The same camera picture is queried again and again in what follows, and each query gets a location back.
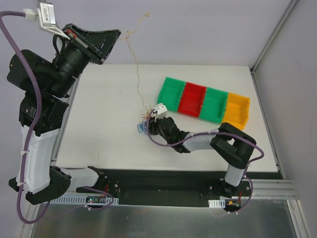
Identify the coloured wire bundle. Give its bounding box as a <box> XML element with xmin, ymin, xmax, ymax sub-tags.
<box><xmin>135</xmin><ymin>113</ymin><xmax>156</xmax><ymax>134</ymax></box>

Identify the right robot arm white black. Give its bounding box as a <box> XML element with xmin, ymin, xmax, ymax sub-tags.
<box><xmin>146</xmin><ymin>117</ymin><xmax>257</xmax><ymax>198</ymax></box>

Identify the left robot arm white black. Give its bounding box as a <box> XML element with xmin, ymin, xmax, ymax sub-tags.
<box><xmin>7</xmin><ymin>23</ymin><xmax>121</xmax><ymax>205</ymax></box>

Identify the left green plastic bin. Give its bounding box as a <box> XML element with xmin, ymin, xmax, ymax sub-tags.
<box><xmin>157</xmin><ymin>77</ymin><xmax>186</xmax><ymax>112</ymax></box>

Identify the green plastic bin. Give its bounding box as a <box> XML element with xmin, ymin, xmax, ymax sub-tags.
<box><xmin>199</xmin><ymin>87</ymin><xmax>228</xmax><ymax>123</ymax></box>
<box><xmin>157</xmin><ymin>77</ymin><xmax>186</xmax><ymax>112</ymax></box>

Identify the red plastic bin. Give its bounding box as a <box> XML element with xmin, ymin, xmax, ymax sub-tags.
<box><xmin>178</xmin><ymin>82</ymin><xmax>207</xmax><ymax>118</ymax></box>

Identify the right green plastic bin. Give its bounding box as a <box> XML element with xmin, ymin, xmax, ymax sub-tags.
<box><xmin>199</xmin><ymin>87</ymin><xmax>228</xmax><ymax>123</ymax></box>

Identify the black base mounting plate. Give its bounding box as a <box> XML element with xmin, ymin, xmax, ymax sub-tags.
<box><xmin>75</xmin><ymin>168</ymin><xmax>251</xmax><ymax>208</ymax></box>

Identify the yellow plastic bin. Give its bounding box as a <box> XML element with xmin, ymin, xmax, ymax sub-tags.
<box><xmin>222</xmin><ymin>93</ymin><xmax>250</xmax><ymax>130</ymax></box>

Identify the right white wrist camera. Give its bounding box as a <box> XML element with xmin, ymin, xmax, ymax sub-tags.
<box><xmin>152</xmin><ymin>103</ymin><xmax>168</xmax><ymax>121</ymax></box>

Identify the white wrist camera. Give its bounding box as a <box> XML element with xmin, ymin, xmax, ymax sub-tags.
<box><xmin>23</xmin><ymin>0</ymin><xmax>69</xmax><ymax>39</ymax></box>
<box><xmin>152</xmin><ymin>103</ymin><xmax>168</xmax><ymax>121</ymax></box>

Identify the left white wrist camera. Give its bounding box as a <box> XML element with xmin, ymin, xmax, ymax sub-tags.
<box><xmin>23</xmin><ymin>0</ymin><xmax>69</xmax><ymax>39</ymax></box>

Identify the right white cable duct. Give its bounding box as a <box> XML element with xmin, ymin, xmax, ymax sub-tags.
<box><xmin>208</xmin><ymin>199</ymin><xmax>226</xmax><ymax>209</ymax></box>

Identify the white cable duct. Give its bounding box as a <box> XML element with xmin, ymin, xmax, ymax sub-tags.
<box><xmin>51</xmin><ymin>194</ymin><xmax>119</xmax><ymax>206</ymax></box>
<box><xmin>208</xmin><ymin>199</ymin><xmax>226</xmax><ymax>209</ymax></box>

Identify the left white cable duct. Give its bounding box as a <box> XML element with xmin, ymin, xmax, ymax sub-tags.
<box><xmin>51</xmin><ymin>194</ymin><xmax>119</xmax><ymax>206</ymax></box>

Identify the right aluminium frame post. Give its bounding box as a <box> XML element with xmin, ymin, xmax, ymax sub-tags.
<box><xmin>249</xmin><ymin>0</ymin><xmax>300</xmax><ymax>75</ymax></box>

